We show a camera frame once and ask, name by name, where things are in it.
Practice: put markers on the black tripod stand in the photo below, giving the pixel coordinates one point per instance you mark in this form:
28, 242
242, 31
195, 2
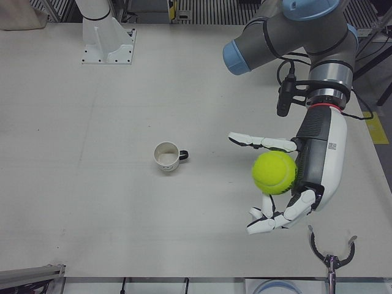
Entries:
382, 99

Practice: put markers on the aluminium extrusion bar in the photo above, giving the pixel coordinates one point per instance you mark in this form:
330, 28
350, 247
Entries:
30, 271

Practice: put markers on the black claw grabber tool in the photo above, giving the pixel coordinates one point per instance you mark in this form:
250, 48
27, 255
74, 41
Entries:
331, 266

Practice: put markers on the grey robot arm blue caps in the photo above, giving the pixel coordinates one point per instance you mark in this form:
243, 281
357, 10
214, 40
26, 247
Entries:
275, 33

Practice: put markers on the yellow-green tennis ball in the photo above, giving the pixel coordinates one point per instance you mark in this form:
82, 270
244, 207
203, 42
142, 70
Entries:
272, 171

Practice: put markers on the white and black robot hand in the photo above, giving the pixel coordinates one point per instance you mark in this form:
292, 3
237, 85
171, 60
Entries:
333, 159

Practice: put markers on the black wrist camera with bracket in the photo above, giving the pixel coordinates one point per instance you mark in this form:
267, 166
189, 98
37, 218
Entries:
284, 98

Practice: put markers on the yellow plastic part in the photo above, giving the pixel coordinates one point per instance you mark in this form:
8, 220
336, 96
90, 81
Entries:
172, 7

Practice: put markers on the striped metal roller rack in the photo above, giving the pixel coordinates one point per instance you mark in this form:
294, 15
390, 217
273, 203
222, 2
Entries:
214, 10

